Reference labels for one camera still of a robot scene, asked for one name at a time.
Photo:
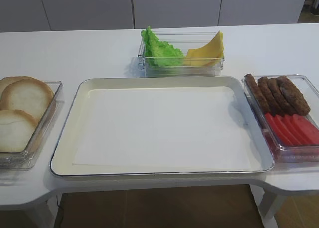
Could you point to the green lettuce leaf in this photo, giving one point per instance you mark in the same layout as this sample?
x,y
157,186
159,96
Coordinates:
x,y
160,53

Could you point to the clear plastic patty tomato container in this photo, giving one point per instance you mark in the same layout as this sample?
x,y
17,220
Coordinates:
x,y
285,154

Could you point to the clear plastic lettuce cheese container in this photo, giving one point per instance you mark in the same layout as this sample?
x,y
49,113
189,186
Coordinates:
x,y
180,66

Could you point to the yellow cheese slices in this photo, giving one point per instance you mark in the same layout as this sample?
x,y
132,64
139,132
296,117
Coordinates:
x,y
208,55

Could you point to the red tomato slices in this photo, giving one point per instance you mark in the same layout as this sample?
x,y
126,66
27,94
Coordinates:
x,y
293,130

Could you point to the brown meat patty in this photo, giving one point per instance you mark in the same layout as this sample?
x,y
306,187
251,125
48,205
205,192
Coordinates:
x,y
280,99
251,82
293,96
274,106

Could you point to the white metal baking tray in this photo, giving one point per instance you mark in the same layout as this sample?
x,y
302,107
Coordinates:
x,y
62,160

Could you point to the rightmost brown meat patty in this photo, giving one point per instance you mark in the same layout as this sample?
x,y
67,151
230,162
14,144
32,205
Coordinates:
x,y
293,96

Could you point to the bun half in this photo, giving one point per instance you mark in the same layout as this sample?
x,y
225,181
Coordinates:
x,y
5,82
16,130
29,95

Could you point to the leftmost brown meat patty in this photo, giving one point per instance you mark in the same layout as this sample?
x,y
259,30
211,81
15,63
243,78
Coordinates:
x,y
251,82

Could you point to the clear plastic bun container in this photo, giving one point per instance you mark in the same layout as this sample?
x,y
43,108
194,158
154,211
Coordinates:
x,y
27,158

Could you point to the white parchment paper sheet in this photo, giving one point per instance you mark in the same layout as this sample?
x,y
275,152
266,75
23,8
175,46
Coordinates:
x,y
174,129

